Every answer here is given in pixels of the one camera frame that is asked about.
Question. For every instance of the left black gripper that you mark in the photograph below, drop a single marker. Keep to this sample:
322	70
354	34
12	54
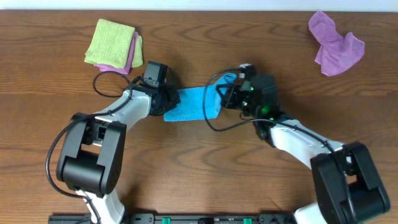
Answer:
171	98

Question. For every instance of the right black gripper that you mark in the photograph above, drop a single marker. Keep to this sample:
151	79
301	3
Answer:
227	100

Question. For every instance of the blue microfiber cloth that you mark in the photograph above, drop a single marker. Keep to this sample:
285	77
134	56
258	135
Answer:
190	107

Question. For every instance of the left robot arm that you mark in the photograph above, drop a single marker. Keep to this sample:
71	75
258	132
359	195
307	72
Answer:
92	153

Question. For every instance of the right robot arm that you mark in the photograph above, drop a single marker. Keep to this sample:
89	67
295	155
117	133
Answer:
347	184

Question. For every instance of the folded green cloth bottom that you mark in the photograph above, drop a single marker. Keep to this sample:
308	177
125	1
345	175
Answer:
137	60

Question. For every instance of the folded green cloth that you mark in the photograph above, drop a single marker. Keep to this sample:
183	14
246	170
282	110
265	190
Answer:
110	44
137	60

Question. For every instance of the folded green cloth top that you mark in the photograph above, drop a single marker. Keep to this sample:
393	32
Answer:
110	44

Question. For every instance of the crumpled purple cloth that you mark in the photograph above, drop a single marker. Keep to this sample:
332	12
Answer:
336	54

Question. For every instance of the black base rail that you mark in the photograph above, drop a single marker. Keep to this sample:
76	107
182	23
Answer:
263	218

